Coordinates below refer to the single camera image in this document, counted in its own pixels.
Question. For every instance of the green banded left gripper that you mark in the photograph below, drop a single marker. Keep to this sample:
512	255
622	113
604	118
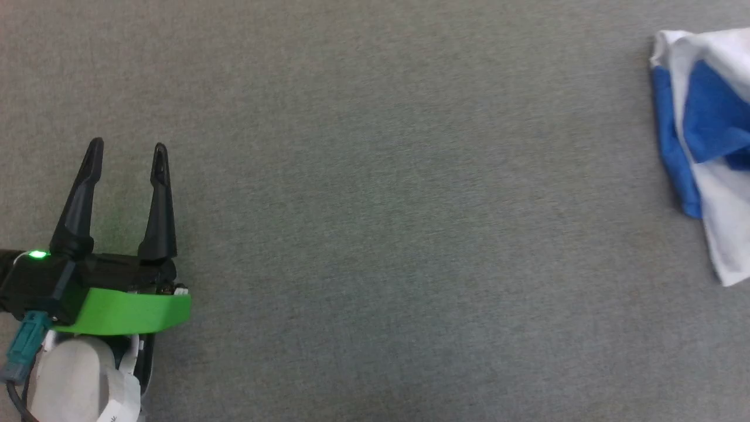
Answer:
129	310

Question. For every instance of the white garment with blue sleeves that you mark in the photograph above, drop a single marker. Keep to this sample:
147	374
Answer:
715	111

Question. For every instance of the grey fabric sofa seat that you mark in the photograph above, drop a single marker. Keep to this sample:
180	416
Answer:
375	234

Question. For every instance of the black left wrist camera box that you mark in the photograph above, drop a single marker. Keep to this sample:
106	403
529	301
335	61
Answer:
35	281

